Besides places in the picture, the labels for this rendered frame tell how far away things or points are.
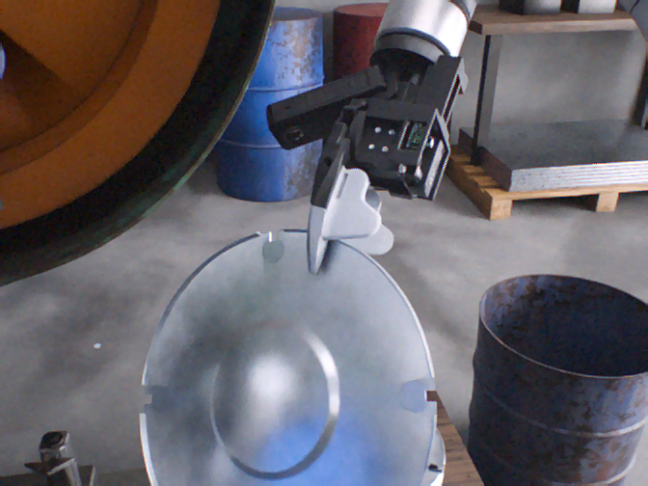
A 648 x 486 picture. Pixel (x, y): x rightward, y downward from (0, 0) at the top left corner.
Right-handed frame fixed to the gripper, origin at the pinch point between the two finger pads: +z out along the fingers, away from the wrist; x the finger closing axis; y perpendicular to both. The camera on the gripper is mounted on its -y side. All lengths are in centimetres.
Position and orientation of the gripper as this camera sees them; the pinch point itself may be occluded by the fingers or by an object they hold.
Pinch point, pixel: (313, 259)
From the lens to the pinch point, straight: 53.1
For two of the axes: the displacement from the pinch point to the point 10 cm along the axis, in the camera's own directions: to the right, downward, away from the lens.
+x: 3.4, 3.3, 8.8
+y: 8.7, 2.3, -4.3
